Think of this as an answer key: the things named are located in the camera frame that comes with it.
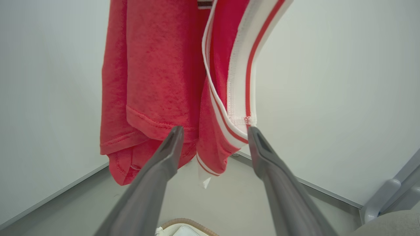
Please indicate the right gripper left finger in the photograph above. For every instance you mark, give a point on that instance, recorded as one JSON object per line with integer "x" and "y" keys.
{"x": 144, "y": 196}

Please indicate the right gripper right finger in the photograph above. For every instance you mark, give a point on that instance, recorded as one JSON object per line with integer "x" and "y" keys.
{"x": 288, "y": 203}

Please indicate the red garment with white stripes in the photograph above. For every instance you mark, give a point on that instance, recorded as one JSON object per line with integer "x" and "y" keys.
{"x": 154, "y": 65}

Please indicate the grey fabric sofa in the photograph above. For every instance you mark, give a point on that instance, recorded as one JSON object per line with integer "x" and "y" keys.
{"x": 390, "y": 226}

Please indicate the white laundry basket brown rim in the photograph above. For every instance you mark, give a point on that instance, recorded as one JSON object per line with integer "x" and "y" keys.
{"x": 190, "y": 223}

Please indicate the grey partition bottom rail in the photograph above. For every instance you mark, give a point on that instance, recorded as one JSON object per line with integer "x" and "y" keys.
{"x": 49, "y": 198}
{"x": 328, "y": 193}

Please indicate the grey partition post rounded bracket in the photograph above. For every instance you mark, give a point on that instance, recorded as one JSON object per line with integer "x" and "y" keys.
{"x": 408, "y": 196}
{"x": 377, "y": 200}

